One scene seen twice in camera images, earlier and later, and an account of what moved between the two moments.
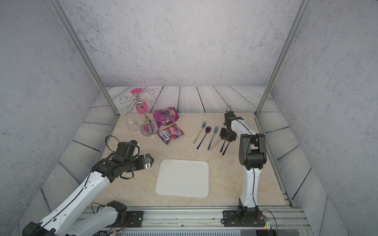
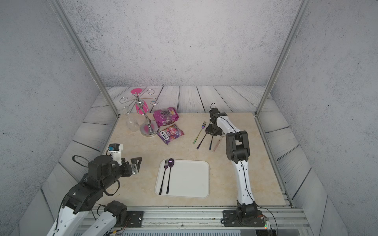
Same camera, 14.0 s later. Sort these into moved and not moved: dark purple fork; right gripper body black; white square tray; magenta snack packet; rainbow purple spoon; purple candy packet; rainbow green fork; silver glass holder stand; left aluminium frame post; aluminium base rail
Moved: dark purple fork; right gripper body black
Not moved: white square tray; aluminium base rail; purple candy packet; magenta snack packet; rainbow green fork; left aluminium frame post; silver glass holder stand; rainbow purple spoon
